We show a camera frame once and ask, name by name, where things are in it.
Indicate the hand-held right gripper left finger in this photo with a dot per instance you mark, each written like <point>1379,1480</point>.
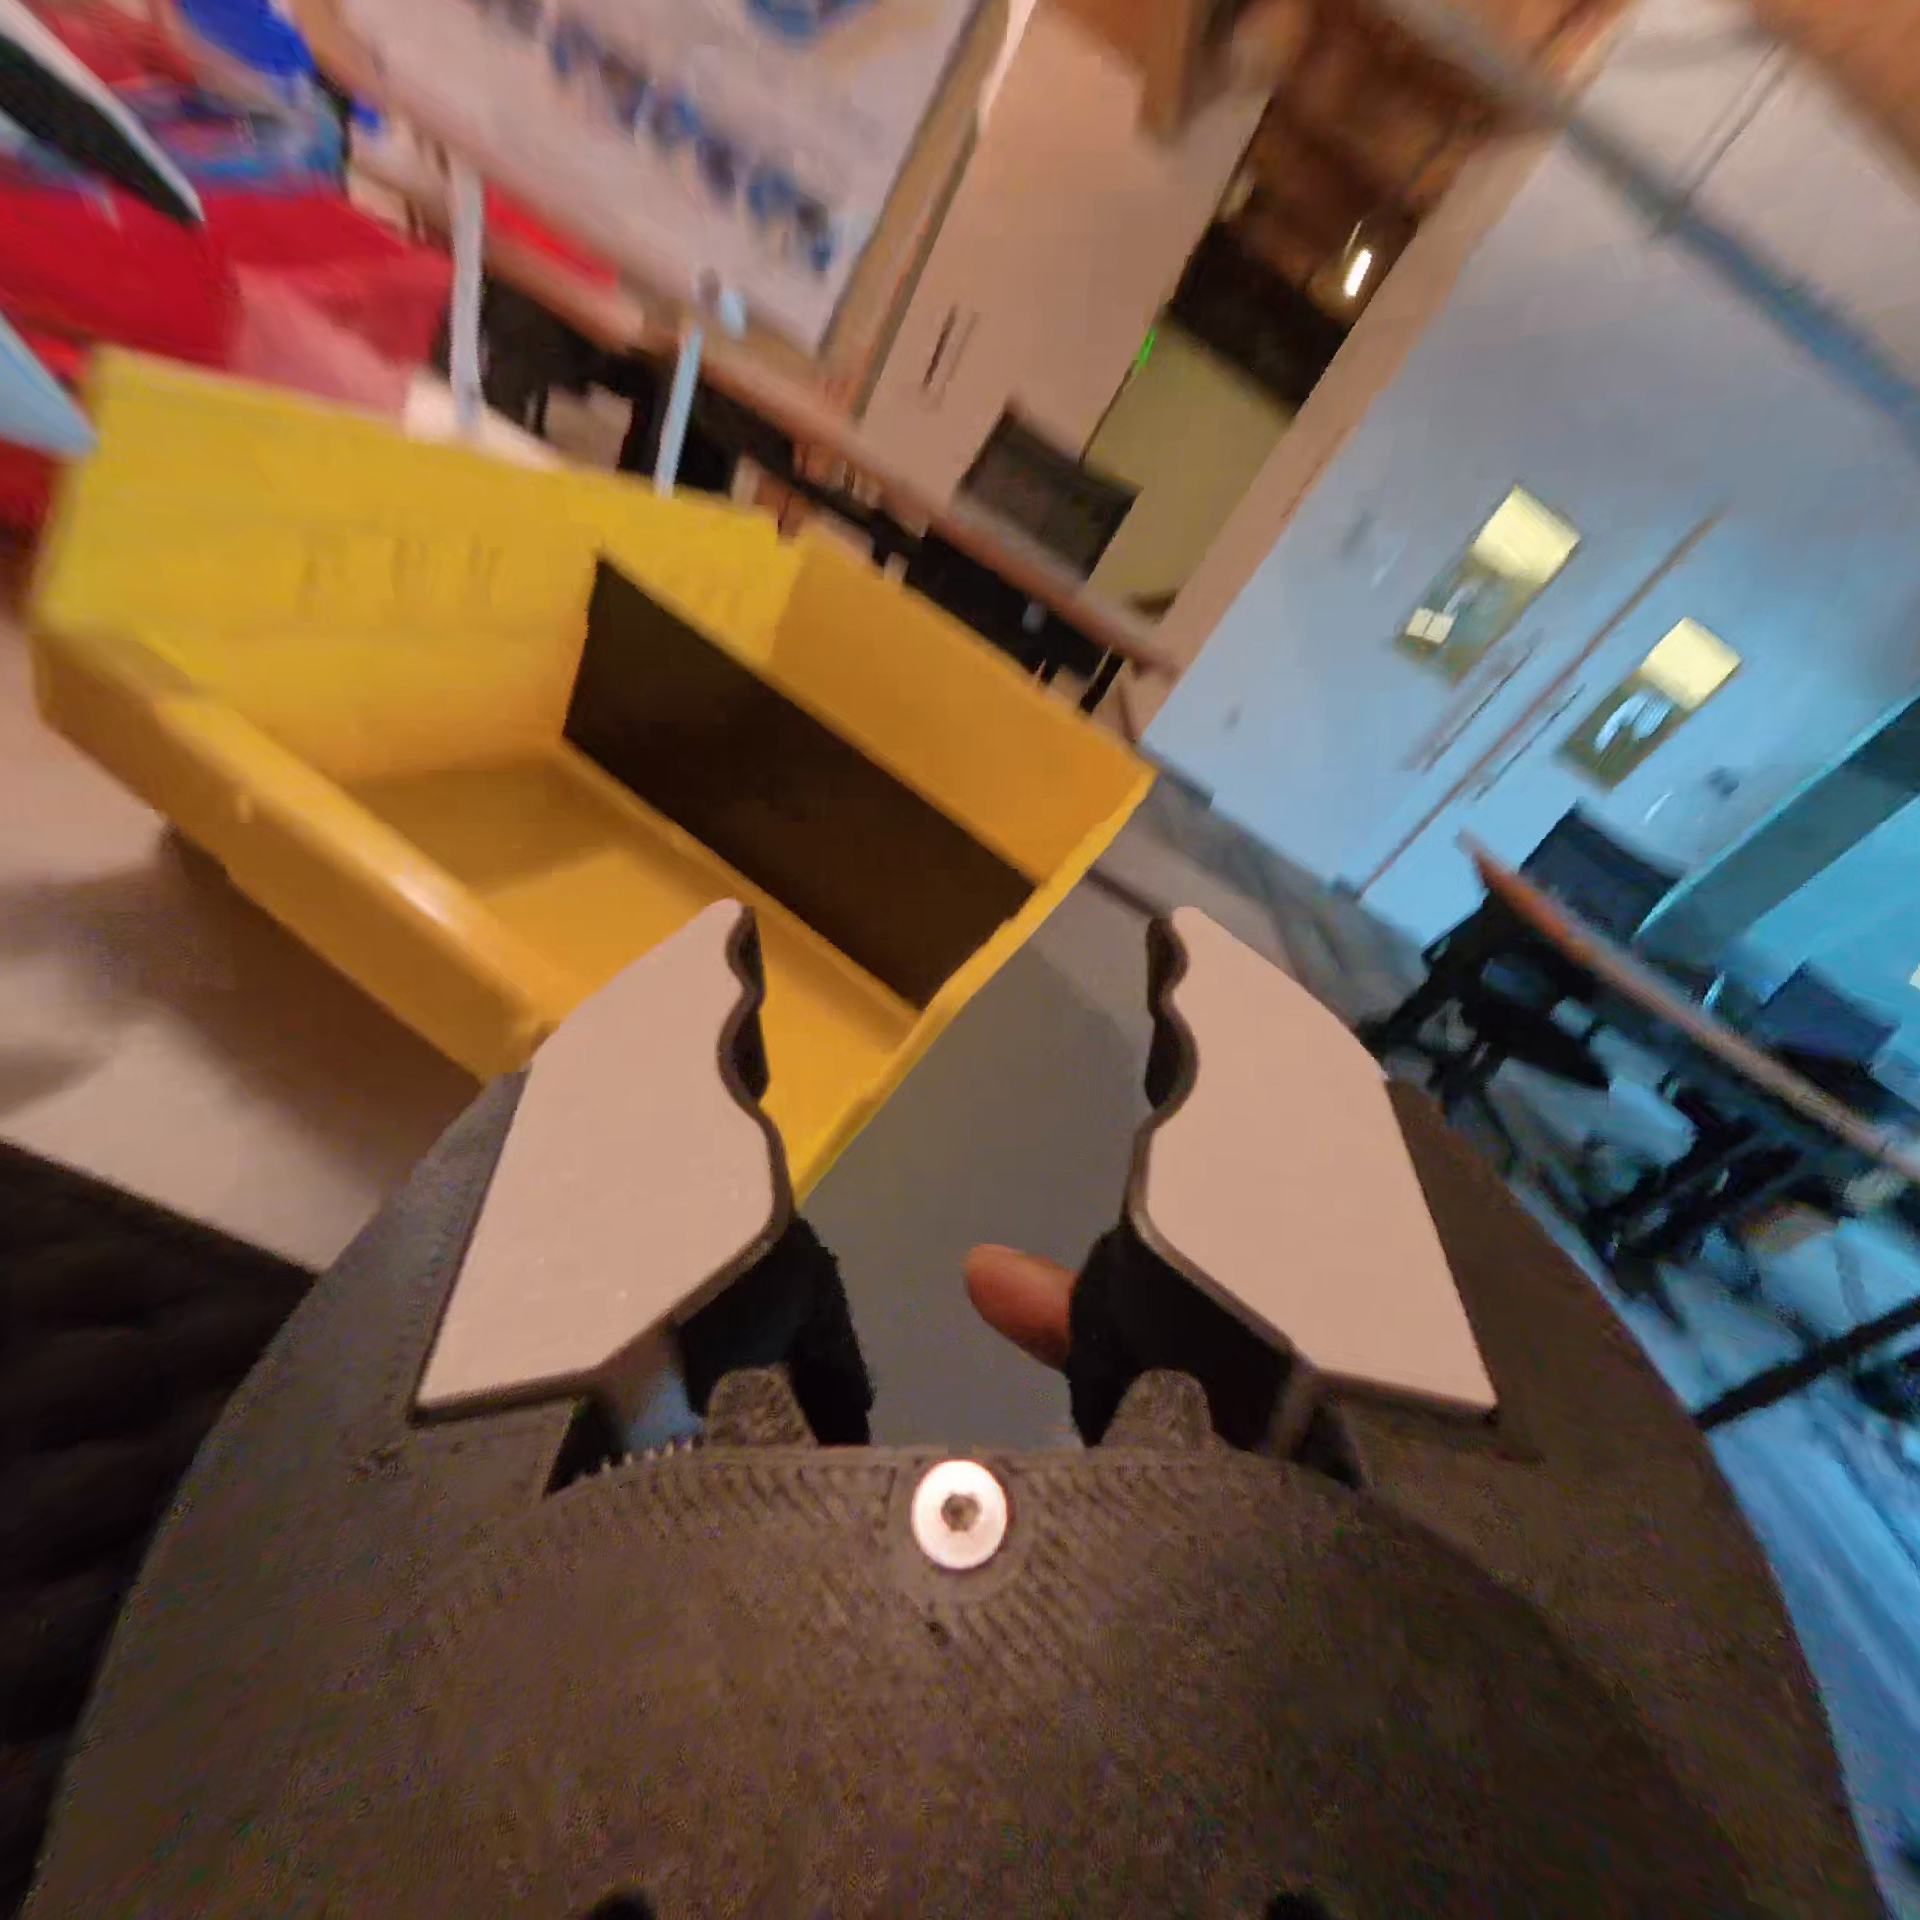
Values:
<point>615,1170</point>

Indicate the dark printed shirt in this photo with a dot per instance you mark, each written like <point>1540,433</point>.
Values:
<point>120,1424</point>

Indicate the long wooden office desk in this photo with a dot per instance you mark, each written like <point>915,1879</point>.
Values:
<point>1694,1023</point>

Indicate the red plastic bin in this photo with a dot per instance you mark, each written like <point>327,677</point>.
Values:
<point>120,270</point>

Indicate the printed instruction poster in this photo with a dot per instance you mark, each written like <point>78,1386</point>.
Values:
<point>674,150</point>

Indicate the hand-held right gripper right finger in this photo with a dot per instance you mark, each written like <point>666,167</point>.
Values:
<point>1305,1185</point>

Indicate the person's right hand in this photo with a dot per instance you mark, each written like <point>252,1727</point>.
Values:
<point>1019,1302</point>

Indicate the yellow plastic bin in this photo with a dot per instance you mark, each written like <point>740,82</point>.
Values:
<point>450,869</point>

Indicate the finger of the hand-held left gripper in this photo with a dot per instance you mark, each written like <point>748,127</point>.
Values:
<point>36,399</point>

